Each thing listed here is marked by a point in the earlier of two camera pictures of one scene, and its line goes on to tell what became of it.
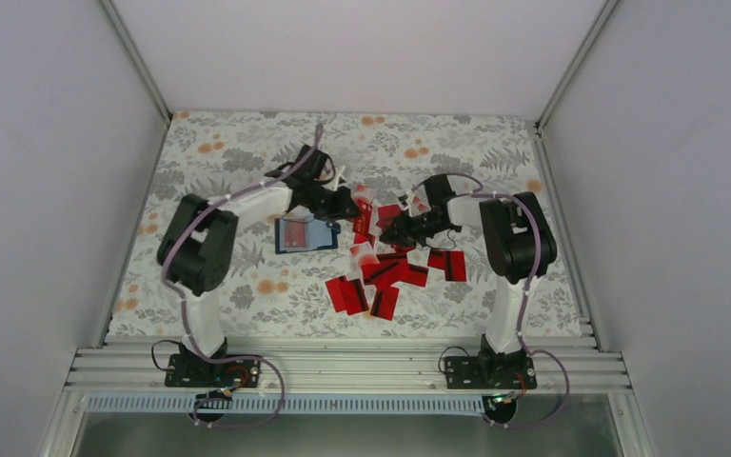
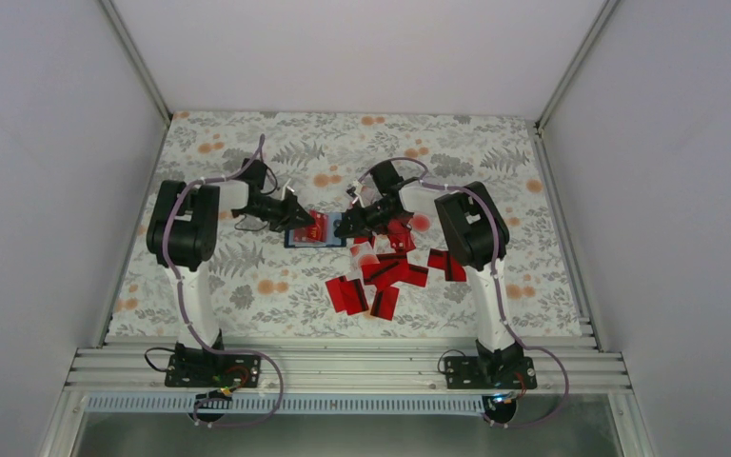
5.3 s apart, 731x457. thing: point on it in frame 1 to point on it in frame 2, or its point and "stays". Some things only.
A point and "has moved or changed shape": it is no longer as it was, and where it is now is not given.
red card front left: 336,293 stays
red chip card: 361,224 has moved or changed shape
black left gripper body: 325,208 to 284,215
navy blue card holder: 319,234 has moved or changed shape
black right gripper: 404,233 to 361,228
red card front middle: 354,296 stays
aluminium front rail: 343,367 stays
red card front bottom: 385,302 stays
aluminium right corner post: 605,12 stays
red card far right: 452,262 stays
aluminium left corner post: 134,57 stays
